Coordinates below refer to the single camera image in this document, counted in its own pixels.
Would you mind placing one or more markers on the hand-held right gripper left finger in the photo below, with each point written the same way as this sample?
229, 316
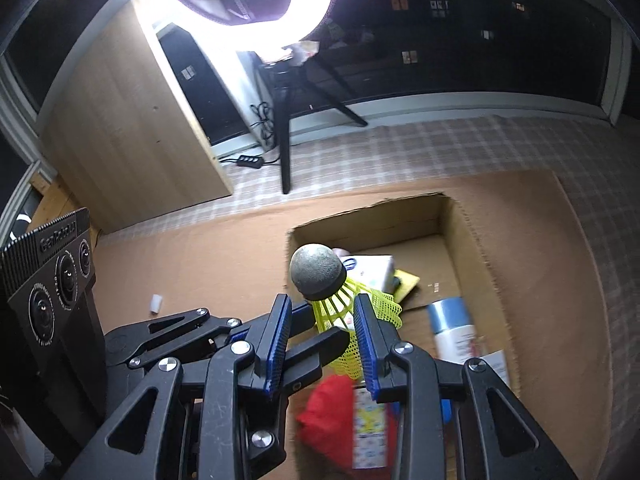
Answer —
277, 340

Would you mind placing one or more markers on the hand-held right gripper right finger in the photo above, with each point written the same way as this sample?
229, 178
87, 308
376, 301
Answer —
362, 345

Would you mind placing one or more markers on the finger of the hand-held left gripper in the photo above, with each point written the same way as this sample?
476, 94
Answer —
320, 355
190, 332

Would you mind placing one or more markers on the red fabric pouch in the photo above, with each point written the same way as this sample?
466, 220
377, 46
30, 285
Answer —
327, 415

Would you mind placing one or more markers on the white box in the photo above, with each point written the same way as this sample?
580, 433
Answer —
372, 272

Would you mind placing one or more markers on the yellow packet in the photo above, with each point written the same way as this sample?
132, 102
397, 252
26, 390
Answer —
405, 285

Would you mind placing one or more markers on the yellow shuttlecock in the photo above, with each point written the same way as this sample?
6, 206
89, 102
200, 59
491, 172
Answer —
315, 270

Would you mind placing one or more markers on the patterned white lighter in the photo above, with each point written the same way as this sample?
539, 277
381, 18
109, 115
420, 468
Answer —
370, 425

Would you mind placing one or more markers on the white lotion bottle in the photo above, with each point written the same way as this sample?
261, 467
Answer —
452, 330

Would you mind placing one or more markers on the cardboard box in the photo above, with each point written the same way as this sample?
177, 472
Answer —
460, 260

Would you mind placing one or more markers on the small white cap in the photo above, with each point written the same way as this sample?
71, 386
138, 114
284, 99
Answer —
156, 303

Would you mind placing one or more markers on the black power strip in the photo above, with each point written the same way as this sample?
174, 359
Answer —
250, 161

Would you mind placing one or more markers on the black tripod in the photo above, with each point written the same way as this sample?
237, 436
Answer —
286, 150

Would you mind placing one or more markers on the large wooden board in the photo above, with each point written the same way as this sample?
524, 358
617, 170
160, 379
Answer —
135, 135

